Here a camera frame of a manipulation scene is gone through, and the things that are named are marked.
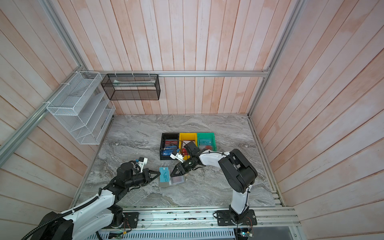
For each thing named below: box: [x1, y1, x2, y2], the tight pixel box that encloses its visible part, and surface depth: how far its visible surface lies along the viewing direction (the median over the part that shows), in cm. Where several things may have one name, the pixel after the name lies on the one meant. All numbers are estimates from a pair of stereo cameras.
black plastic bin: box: [159, 133, 180, 160], surface depth 101 cm
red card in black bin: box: [165, 141, 178, 145], surface depth 103 cm
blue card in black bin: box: [162, 149, 175, 156], surface depth 98 cm
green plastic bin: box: [197, 132, 217, 152], surface depth 103 cm
